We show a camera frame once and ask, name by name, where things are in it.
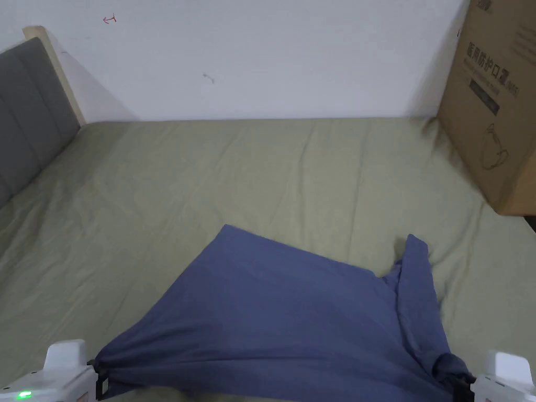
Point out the bed with pale green sheet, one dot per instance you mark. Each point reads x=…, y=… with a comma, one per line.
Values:
x=176, y=188

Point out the large brown cardboard carton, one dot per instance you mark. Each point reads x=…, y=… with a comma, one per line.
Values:
x=494, y=104

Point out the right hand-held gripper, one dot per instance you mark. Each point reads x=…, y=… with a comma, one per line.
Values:
x=504, y=383

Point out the dark blue shirt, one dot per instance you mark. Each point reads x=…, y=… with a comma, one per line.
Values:
x=268, y=326

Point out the grey padded headboard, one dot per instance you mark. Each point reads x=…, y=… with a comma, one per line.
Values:
x=29, y=113

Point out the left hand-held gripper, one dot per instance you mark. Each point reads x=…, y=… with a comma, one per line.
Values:
x=63, y=377

